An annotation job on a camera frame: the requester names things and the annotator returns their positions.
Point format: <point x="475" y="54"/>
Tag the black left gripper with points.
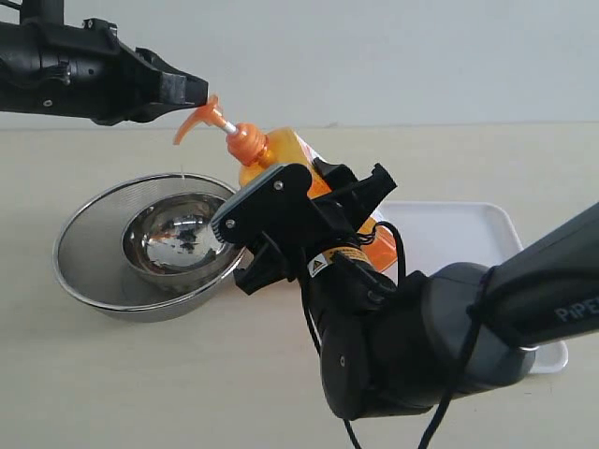
<point x="89" y="73"/>

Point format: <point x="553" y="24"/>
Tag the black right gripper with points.
<point x="326" y="225"/>

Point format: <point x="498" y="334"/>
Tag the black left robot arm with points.
<point x="19" y="54"/>

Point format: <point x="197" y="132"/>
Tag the steel mesh strainer basket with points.
<point x="89" y="262"/>

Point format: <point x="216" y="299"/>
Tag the orange pump soap bottle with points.
<point x="256" y="151"/>

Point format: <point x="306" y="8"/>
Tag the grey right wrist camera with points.
<point x="259" y="203"/>

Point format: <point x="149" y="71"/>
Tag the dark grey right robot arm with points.
<point x="407" y="345"/>

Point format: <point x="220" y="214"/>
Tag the white rectangular plastic tray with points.
<point x="437" y="234"/>

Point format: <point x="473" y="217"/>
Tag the small stainless steel bowl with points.
<point x="170" y="243"/>

